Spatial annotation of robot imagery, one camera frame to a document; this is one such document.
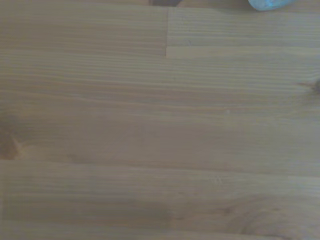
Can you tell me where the clear plastic water bottle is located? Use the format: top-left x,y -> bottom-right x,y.
248,0 -> 292,12

